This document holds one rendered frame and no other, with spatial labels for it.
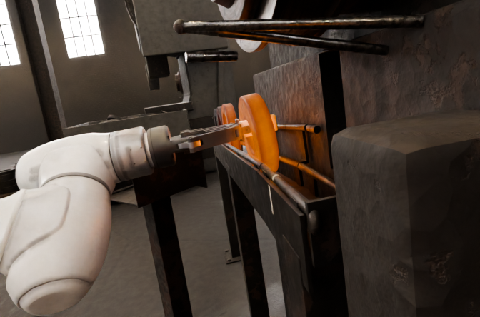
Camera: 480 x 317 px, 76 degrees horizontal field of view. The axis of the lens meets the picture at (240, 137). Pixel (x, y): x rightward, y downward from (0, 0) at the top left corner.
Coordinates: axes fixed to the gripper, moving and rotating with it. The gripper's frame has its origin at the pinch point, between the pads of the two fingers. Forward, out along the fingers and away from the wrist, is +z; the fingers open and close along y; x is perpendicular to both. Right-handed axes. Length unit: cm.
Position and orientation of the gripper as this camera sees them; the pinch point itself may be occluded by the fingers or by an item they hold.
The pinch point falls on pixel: (258, 126)
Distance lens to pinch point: 58.7
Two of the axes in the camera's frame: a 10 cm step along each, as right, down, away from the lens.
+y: 1.7, 1.2, -9.8
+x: -2.0, -9.7, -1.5
